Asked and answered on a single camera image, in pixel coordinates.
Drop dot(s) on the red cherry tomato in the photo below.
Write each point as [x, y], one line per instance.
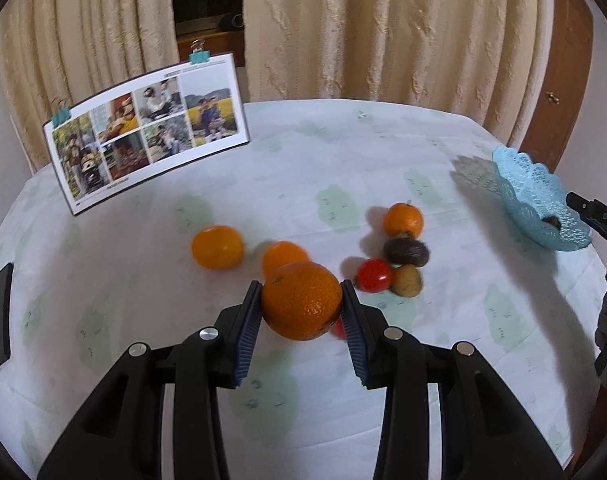
[338, 330]
[374, 275]

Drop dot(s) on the wooden door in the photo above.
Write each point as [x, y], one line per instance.
[565, 80]

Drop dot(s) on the beige curtain left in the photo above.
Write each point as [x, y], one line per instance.
[64, 51]

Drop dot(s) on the beige curtain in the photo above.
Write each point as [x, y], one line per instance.
[64, 51]
[482, 59]

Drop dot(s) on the red cherry tomato front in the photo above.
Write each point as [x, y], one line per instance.
[338, 330]

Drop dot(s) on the black phone on table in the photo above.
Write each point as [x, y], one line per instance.
[0, 317]

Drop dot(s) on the teal binder clip right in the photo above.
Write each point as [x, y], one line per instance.
[198, 54]

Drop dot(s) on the photo collage card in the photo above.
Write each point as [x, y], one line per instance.
[144, 127]

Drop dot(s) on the large rough orange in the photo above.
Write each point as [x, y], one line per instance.
[301, 301]

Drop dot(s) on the dark passion fruit front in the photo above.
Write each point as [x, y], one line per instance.
[403, 250]

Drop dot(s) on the light blue lace basket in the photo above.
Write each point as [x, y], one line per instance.
[529, 193]

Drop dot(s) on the teal binder clip left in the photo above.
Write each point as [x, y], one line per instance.
[61, 112]

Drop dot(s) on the small mandarin with stem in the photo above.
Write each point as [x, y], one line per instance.
[403, 218]

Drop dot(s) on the yellow-orange citrus fruit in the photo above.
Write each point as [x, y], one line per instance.
[218, 248]

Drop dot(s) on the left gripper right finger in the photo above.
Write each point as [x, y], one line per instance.
[485, 432]

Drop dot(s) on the white printed tablecloth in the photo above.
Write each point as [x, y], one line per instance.
[400, 201]

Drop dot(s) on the teal binder clip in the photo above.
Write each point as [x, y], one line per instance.
[198, 54]
[61, 112]

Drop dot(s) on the red cherry tomato back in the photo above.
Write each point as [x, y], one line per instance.
[374, 275]

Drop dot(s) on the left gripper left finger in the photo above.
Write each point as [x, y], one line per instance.
[117, 431]

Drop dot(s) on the beige curtain right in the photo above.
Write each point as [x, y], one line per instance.
[482, 59]

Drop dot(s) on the smooth orange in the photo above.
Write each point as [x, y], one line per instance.
[280, 254]

